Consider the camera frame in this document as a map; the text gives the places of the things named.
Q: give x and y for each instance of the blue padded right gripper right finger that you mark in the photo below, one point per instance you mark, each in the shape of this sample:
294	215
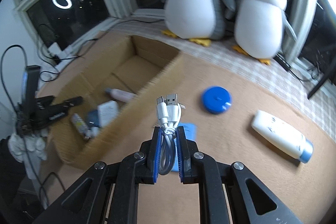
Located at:
188	171

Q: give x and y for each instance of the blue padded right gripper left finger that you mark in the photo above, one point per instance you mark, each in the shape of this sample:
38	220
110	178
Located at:
149	170

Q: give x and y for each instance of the light blue phone stand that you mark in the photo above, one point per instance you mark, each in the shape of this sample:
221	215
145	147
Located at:
190	134

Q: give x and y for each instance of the white usb charger block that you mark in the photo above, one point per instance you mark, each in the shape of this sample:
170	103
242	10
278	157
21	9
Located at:
107	112

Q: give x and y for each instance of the blue round tape measure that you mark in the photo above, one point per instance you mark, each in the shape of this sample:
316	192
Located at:
216	100

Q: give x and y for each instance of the pink small bottle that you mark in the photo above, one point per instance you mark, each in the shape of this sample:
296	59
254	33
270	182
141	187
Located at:
120	95

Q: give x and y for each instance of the white lotion bottle blue cap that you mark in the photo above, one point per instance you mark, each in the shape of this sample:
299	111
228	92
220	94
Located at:
283	136

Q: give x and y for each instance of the white gloved left hand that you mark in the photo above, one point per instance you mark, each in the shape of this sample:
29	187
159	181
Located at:
29	150

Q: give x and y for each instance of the open cardboard box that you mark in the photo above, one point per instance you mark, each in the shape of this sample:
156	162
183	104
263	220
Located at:
119	80

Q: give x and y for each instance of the orange beige table mat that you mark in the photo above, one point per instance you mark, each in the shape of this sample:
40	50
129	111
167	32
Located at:
307	189

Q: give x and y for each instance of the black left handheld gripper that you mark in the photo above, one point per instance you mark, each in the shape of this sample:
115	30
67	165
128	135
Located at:
39	113

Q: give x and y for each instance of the white power strip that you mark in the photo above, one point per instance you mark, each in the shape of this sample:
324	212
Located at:
65	55

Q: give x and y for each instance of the small plush penguin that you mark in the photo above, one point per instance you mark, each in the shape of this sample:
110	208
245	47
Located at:
259	28

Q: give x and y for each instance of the black tripod stand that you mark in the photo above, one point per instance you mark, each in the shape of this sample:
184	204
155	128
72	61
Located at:
325	77

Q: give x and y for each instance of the black inline cable switch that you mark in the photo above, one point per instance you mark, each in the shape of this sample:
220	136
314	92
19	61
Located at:
281	61

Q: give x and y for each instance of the black phone on mount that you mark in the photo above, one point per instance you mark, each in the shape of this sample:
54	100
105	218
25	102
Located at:
30	82

